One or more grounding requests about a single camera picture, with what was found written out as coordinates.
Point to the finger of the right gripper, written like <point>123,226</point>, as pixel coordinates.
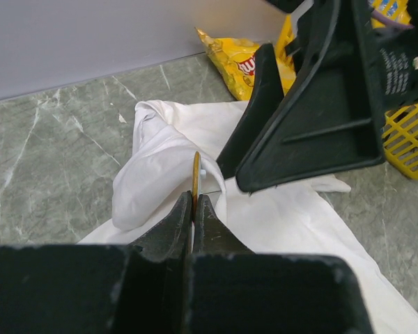
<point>254,118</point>

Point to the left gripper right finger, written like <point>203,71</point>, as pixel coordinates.
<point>211,235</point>

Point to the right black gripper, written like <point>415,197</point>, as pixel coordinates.
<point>331,118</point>

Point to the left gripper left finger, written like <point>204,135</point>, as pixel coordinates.
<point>169,238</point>

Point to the white t-shirt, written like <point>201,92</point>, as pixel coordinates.
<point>291,218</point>

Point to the yellow Lays chips bag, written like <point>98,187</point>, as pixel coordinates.
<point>234,58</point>

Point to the yellow plastic basket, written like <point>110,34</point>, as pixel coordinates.
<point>399,136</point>

